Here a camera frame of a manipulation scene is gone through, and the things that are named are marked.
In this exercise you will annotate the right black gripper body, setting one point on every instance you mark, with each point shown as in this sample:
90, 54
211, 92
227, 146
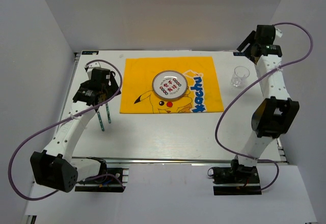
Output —
254, 44

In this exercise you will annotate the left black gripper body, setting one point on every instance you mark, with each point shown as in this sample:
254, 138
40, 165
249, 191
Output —
106, 92

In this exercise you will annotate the knife with teal handle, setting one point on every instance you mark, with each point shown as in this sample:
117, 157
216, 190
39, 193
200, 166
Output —
108, 113

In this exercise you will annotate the clear drinking glass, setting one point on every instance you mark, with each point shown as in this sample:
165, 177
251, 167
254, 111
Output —
239, 76

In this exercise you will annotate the fork with teal handle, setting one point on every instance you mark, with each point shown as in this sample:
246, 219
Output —
100, 120

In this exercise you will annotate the round patterned plate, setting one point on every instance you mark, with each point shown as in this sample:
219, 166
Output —
169, 85

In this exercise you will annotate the yellow Pikachu cloth placemat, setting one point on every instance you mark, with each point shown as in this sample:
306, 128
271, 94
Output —
202, 94

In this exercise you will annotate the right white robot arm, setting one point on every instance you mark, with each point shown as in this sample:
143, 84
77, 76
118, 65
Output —
275, 114

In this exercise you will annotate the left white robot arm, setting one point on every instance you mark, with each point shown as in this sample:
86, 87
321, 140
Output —
55, 167

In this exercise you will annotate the right blue table label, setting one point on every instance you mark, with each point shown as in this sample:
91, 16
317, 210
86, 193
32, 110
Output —
239, 54

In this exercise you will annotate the blue table label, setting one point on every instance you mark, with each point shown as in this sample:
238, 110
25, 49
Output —
239, 54
89, 52

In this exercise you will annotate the left blue table label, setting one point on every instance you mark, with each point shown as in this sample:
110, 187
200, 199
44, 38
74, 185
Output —
89, 52

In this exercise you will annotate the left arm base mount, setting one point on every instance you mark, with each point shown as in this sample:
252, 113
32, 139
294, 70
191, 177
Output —
107, 178

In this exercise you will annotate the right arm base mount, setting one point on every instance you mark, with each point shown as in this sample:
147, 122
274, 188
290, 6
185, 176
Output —
235, 180

